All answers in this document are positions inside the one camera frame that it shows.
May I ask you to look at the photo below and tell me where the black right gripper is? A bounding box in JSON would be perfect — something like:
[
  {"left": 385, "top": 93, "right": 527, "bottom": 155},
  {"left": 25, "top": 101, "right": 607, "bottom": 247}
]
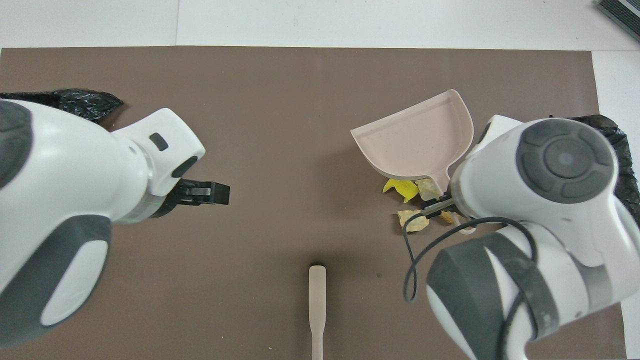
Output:
[{"left": 421, "top": 194, "right": 458, "bottom": 221}]

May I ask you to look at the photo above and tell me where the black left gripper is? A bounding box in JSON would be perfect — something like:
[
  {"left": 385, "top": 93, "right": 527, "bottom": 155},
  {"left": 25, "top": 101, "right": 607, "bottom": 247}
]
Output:
[{"left": 150, "top": 178, "right": 231, "bottom": 219}]

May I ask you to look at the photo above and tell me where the beige foam chunk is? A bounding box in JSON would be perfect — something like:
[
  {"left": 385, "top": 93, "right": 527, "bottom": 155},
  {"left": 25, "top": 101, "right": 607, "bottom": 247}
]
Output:
[
  {"left": 416, "top": 178, "right": 443, "bottom": 202},
  {"left": 397, "top": 209, "right": 430, "bottom": 233}
]

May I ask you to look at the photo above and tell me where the yellow sponge piece notched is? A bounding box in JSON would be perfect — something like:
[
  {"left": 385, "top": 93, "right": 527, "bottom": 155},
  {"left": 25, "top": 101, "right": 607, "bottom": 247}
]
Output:
[{"left": 382, "top": 177, "right": 420, "bottom": 204}]

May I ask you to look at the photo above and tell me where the beige plastic dustpan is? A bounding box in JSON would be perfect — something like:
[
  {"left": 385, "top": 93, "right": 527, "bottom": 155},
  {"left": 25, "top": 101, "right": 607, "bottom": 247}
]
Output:
[{"left": 350, "top": 89, "right": 477, "bottom": 235}]

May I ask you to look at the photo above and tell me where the beige hand brush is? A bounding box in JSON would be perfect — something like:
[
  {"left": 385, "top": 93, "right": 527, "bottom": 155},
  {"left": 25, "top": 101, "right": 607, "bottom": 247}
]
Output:
[{"left": 308, "top": 265, "right": 328, "bottom": 360}]

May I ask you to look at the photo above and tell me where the black trash bag over pink bin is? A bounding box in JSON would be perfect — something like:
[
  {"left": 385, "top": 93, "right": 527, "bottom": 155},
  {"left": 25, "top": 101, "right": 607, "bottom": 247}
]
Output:
[{"left": 0, "top": 89, "right": 124, "bottom": 126}]

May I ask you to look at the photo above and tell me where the black trash bag lined bin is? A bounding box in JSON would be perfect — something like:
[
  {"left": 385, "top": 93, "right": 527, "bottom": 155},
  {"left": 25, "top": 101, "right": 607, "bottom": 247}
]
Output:
[{"left": 550, "top": 114, "right": 640, "bottom": 226}]

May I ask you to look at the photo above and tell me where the brown table mat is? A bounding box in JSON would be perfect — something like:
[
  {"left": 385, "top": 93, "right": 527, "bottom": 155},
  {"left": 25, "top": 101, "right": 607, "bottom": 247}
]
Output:
[{"left": 0, "top": 46, "right": 627, "bottom": 360}]

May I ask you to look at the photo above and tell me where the dark grey ribbed box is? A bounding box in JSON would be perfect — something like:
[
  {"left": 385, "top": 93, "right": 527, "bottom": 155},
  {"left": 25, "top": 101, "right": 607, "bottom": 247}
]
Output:
[{"left": 597, "top": 0, "right": 640, "bottom": 43}]

